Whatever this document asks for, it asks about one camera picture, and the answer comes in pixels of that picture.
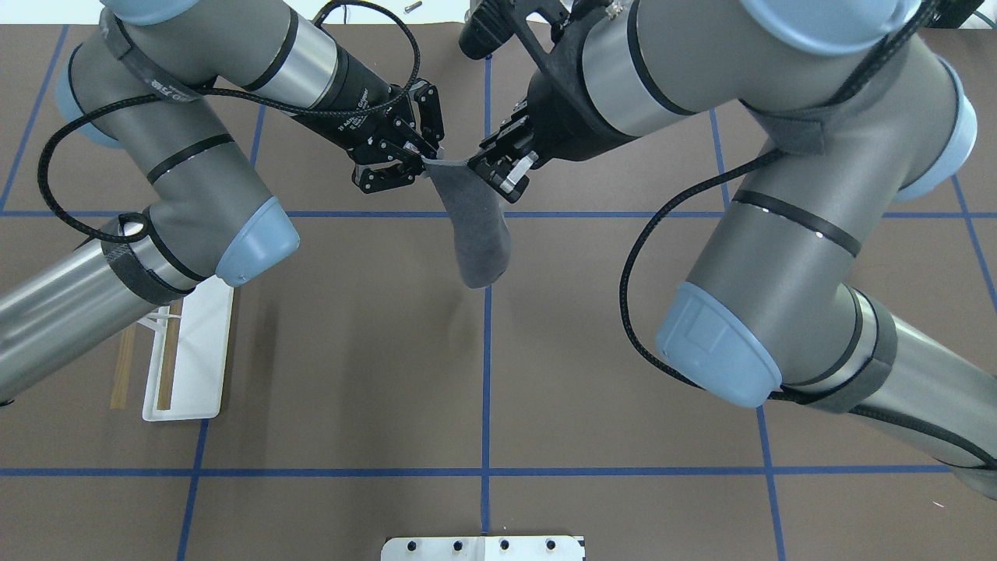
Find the white pedestal column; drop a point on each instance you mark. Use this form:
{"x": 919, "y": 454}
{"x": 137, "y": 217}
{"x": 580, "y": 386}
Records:
{"x": 481, "y": 547}

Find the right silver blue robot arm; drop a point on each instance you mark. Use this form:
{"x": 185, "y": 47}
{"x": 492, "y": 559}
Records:
{"x": 859, "y": 113}

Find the white rack with wooden bars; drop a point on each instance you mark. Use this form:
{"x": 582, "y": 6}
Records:
{"x": 188, "y": 361}

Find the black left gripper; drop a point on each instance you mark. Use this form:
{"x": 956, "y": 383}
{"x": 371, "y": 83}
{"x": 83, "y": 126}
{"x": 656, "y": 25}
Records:
{"x": 357, "y": 107}

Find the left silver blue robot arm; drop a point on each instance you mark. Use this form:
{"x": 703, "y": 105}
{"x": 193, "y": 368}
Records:
{"x": 141, "y": 83}

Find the grey and blue towel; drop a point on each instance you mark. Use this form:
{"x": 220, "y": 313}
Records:
{"x": 481, "y": 238}

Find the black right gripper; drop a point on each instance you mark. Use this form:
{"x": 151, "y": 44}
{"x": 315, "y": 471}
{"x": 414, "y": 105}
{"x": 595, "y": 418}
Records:
{"x": 567, "y": 125}

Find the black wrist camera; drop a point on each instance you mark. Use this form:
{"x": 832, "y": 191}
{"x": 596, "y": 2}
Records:
{"x": 490, "y": 24}

